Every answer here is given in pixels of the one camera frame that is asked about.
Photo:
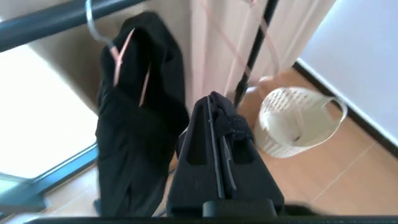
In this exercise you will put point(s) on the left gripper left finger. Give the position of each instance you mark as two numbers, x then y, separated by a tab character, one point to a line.
189	186

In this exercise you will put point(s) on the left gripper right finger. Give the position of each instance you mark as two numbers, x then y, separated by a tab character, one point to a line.
258	189

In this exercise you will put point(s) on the black garment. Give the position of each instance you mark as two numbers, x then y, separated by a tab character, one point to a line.
230	118
133	130

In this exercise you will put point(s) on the pink clothes hanger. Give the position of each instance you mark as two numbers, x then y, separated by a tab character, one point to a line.
230	49
116	59

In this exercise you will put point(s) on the white laundry basket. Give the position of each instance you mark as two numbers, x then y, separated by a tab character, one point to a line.
295	124

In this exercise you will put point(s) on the black clothes rack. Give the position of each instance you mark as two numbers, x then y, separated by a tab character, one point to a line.
46	21

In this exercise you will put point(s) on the beige curtain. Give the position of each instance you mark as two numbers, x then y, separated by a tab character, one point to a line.
211	40

